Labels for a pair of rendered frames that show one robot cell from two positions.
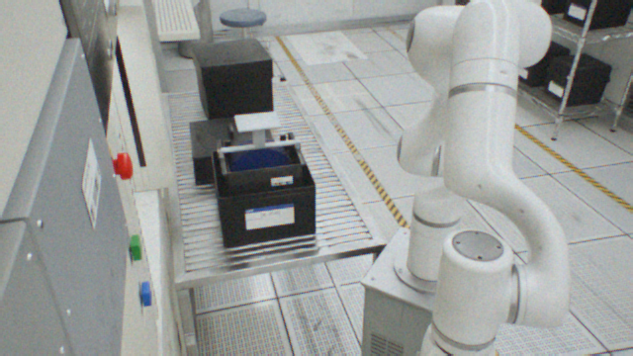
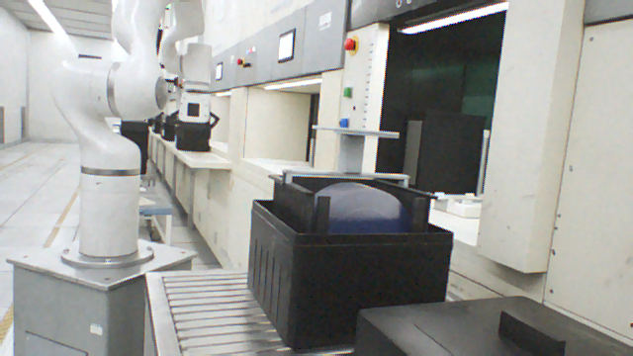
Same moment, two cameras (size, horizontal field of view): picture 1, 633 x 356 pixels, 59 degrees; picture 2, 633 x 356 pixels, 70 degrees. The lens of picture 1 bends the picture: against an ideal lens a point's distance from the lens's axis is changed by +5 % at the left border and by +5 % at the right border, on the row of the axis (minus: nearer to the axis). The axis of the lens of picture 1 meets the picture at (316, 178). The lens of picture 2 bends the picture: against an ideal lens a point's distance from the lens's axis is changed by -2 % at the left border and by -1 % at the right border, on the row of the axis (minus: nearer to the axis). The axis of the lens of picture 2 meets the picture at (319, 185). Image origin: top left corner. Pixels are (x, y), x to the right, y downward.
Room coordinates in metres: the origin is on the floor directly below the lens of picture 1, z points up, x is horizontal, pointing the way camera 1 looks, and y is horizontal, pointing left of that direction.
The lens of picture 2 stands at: (2.16, -0.01, 1.08)
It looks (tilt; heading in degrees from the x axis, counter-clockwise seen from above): 7 degrees down; 171
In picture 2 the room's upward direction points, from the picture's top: 5 degrees clockwise
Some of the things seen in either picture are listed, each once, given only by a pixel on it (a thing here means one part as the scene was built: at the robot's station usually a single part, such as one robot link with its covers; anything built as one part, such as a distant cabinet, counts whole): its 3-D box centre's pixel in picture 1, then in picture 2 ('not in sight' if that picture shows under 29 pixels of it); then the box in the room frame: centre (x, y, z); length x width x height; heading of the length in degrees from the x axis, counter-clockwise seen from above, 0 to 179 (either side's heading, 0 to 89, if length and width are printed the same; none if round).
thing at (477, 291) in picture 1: (474, 284); (197, 62); (0.53, -0.20, 1.26); 0.09 x 0.08 x 0.13; 80
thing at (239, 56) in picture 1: (233, 80); not in sight; (2.17, 0.35, 0.89); 0.29 x 0.29 x 0.25; 19
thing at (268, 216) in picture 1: (262, 191); (340, 261); (1.38, 0.16, 0.85); 0.28 x 0.28 x 0.17; 13
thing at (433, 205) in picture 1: (455, 174); (98, 116); (1.11, -0.34, 1.07); 0.19 x 0.12 x 0.24; 80
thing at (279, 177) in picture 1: (261, 169); (344, 218); (1.38, 0.16, 0.93); 0.24 x 0.20 x 0.32; 103
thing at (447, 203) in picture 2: not in sight; (467, 203); (0.87, 0.65, 0.89); 0.22 x 0.21 x 0.04; 105
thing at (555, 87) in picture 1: (575, 79); not in sight; (3.53, -1.75, 0.31); 0.30 x 0.28 x 0.26; 13
